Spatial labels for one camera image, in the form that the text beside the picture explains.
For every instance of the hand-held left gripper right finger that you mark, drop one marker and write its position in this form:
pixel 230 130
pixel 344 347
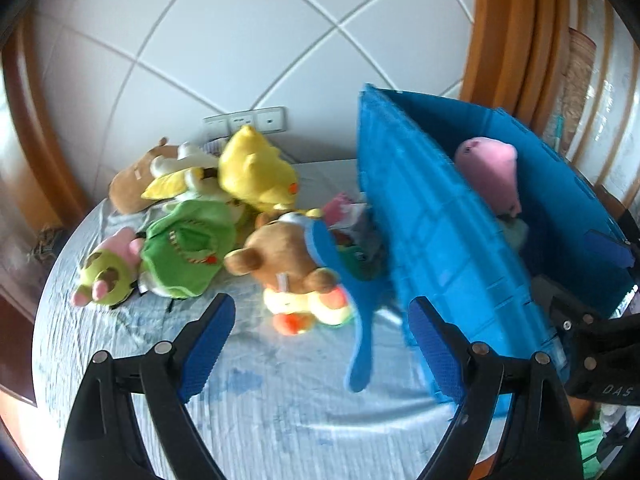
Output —
pixel 437 355

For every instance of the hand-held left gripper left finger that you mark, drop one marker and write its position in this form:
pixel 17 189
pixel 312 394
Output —
pixel 207 345

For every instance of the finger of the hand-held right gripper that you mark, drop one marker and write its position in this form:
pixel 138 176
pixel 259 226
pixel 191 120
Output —
pixel 610 247
pixel 595 325

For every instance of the yellow duck plush green hood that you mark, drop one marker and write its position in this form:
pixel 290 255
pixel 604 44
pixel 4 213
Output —
pixel 310 312

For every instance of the blue plastic storage crate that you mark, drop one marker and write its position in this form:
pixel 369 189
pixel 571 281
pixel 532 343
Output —
pixel 440 240

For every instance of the green bag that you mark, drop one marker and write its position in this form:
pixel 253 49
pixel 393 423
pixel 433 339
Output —
pixel 595 447

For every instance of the white plush toy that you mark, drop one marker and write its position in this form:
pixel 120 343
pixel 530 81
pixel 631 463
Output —
pixel 515 232

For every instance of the green frog plush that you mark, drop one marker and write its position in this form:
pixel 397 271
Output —
pixel 185 245

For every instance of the brown bear plush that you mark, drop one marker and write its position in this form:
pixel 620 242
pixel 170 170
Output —
pixel 280 250

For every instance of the teal stick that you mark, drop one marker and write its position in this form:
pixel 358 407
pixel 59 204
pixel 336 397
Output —
pixel 557 130

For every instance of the pink and grey plush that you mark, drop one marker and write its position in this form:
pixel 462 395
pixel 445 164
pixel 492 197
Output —
pixel 367 240

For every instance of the large pink plush toy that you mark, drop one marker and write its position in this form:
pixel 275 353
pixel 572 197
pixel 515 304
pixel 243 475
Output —
pixel 487 165

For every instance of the carved wooden panel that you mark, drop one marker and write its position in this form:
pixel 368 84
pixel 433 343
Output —
pixel 582 90

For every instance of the white and yellow plush dog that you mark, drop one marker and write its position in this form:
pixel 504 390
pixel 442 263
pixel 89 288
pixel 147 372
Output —
pixel 185 170

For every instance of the brown capybara plush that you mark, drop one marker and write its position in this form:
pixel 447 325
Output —
pixel 130 185

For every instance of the yellow plush toy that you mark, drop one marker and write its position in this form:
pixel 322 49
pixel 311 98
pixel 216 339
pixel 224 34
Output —
pixel 255 170

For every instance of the white wall socket panel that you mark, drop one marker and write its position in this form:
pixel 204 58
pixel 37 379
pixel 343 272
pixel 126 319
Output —
pixel 250 121

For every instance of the curved wooden wall frame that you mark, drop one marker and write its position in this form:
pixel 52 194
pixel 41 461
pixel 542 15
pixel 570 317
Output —
pixel 30 135
pixel 515 35

